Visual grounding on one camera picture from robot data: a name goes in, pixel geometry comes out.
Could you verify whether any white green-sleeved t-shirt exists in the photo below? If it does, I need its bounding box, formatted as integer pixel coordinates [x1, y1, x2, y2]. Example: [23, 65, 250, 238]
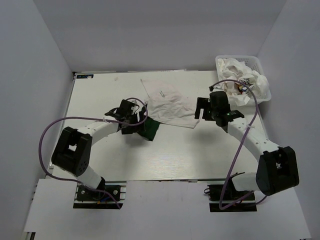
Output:
[138, 79, 199, 141]

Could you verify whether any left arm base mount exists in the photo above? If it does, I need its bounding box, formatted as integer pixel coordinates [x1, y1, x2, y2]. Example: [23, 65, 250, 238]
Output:
[73, 181, 127, 210]

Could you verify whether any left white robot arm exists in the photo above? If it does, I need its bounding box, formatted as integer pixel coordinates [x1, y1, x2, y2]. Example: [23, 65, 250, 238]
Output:
[51, 97, 149, 200]

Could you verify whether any white plastic basket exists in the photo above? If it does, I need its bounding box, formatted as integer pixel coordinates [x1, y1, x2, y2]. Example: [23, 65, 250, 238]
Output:
[215, 54, 273, 107]

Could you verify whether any white printed t-shirt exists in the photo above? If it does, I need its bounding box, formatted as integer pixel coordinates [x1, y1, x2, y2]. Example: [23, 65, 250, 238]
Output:
[216, 57, 271, 107]

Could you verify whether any blue table label sticker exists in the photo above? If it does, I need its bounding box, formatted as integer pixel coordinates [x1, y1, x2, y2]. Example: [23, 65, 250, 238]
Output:
[76, 74, 94, 79]

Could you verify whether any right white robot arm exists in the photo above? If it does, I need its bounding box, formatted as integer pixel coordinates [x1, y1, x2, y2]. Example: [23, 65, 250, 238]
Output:
[194, 91, 300, 200]

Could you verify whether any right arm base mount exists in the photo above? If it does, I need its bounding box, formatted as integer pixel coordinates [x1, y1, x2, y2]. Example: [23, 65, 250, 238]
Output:
[203, 184, 257, 213]

